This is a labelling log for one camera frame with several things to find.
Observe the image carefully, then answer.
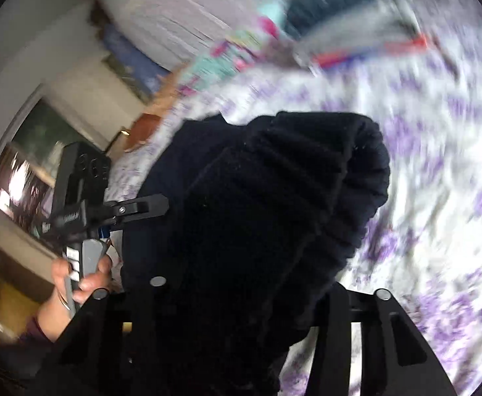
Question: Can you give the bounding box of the dark reflective panel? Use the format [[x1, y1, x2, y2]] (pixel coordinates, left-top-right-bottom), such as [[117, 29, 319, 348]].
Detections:
[[0, 144, 57, 236]]

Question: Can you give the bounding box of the brown pillow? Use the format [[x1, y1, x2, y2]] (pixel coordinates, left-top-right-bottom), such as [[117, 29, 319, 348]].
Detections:
[[123, 113, 163, 153]]

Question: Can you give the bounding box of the person's left hand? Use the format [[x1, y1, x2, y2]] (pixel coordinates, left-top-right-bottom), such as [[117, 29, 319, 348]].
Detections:
[[38, 255, 115, 343]]

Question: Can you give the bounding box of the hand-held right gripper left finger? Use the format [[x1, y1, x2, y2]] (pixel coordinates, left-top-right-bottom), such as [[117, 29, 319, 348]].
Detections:
[[35, 276, 176, 396]]

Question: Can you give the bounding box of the blue wall poster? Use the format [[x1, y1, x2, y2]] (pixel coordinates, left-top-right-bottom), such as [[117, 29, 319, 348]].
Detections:
[[101, 22, 171, 102]]

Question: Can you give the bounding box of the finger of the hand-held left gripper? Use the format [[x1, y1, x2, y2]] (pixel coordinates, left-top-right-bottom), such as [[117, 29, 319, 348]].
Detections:
[[100, 193, 171, 232]]

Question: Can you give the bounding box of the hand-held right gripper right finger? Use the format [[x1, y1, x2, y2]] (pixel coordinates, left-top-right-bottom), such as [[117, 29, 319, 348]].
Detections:
[[306, 281, 459, 396]]

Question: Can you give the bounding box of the red folded garment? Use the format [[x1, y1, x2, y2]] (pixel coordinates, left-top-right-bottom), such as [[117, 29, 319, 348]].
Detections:
[[311, 35, 429, 69]]

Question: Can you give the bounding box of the purple floral bed sheet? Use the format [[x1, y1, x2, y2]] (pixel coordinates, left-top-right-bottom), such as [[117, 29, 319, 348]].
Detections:
[[109, 37, 482, 396]]

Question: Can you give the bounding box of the grey folded garment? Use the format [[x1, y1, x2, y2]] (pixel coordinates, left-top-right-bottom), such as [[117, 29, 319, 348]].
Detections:
[[294, 0, 421, 67]]

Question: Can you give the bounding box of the colourful floral folded blanket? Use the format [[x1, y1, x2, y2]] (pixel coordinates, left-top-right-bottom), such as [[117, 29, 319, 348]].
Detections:
[[179, 2, 295, 91]]

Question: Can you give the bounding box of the person's left forearm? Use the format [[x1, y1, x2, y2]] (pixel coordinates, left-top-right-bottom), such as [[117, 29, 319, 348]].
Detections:
[[16, 313, 56, 345]]

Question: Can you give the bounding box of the glass window pane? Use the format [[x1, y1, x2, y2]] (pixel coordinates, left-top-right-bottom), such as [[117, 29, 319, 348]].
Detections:
[[14, 99, 89, 155]]

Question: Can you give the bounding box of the dark navy sweater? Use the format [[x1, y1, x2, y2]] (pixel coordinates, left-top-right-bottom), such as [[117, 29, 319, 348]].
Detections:
[[119, 111, 391, 396]]

